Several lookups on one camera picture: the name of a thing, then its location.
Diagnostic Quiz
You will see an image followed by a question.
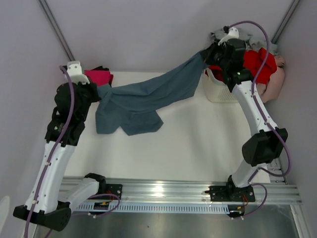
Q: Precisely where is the corner aluminium profile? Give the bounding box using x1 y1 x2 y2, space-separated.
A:
37 0 75 61
271 0 302 44

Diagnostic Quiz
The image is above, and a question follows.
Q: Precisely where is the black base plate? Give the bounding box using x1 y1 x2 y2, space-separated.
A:
105 183 123 200
205 185 256 202

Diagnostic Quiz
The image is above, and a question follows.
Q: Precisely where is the right corner aluminium profile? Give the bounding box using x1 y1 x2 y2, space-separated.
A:
271 0 302 44

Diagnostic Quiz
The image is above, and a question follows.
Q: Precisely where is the aluminium mounting rail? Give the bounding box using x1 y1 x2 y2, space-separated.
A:
59 176 303 205

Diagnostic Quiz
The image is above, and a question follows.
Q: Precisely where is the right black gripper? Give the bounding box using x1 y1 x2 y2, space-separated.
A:
201 39 230 71

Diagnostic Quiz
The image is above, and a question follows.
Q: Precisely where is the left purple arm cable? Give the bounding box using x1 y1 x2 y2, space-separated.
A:
23 64 122 238

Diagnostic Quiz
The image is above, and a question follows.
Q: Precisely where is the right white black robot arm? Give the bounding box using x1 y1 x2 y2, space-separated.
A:
202 39 288 202

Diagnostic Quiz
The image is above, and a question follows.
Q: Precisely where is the white plastic laundry basket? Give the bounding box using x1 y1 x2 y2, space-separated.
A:
203 68 238 103

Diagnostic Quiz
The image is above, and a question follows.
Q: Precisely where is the folded black t shirt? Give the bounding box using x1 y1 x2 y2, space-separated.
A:
92 65 109 71

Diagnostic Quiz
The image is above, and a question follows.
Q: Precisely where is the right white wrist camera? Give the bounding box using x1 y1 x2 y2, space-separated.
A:
218 27 239 46

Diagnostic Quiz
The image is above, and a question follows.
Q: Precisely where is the left corner aluminium profile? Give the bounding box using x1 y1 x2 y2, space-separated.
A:
37 0 75 61

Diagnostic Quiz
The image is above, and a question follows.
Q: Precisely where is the light pink t shirt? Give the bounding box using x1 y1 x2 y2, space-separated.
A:
257 55 285 103

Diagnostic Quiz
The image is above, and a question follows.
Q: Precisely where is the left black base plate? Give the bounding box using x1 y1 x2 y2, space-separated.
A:
105 183 123 200

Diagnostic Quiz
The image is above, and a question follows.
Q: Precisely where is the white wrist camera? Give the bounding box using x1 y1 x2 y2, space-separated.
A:
218 27 239 46
66 60 90 84

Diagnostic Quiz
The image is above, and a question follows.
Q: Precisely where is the right side aluminium rail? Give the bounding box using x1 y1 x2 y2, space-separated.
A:
267 158 288 184

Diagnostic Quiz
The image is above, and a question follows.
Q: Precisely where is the blue grey t shirt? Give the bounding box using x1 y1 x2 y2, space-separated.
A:
95 53 207 136

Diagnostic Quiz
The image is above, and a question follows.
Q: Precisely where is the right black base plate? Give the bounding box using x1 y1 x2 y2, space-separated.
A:
205 185 256 202

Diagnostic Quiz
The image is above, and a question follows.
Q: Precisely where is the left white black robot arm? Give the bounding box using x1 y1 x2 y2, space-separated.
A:
13 83 107 231

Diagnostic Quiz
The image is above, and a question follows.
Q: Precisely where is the white slotted cable duct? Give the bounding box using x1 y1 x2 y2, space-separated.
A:
75 202 229 214

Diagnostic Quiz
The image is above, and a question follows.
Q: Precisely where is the folded pink t shirt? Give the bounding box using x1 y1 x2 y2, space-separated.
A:
84 70 111 87

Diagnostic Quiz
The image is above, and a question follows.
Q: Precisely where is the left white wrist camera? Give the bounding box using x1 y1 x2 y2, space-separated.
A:
66 60 90 84

